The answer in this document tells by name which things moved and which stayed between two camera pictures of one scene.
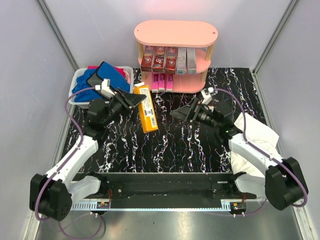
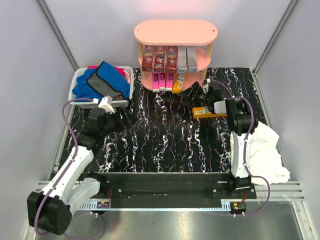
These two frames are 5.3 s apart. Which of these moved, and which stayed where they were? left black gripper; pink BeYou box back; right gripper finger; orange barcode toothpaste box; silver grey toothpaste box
Moved: left black gripper; orange barcode toothpaste box; right gripper finger
Stayed: pink BeYou box back; silver grey toothpaste box
